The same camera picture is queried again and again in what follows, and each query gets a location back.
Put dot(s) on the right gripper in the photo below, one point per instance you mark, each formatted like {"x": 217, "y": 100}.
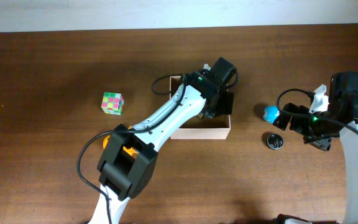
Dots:
{"x": 289, "y": 117}

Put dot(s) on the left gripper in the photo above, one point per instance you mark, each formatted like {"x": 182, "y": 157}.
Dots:
{"x": 225, "y": 103}

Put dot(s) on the multicoloured puzzle cube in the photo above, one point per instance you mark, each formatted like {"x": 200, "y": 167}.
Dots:
{"x": 112, "y": 103}

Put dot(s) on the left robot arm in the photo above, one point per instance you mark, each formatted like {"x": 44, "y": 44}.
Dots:
{"x": 122, "y": 178}

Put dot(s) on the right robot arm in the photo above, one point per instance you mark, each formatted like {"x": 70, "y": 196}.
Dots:
{"x": 333, "y": 114}

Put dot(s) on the open beige cardboard box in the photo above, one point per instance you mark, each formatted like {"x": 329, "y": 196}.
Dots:
{"x": 204, "y": 132}

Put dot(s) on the black round cap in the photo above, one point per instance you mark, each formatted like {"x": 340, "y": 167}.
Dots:
{"x": 275, "y": 141}

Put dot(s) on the blue ball with eyes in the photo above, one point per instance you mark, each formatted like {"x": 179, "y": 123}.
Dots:
{"x": 271, "y": 113}

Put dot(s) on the orange toy animal figure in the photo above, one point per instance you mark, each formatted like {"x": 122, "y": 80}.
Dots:
{"x": 120, "y": 140}

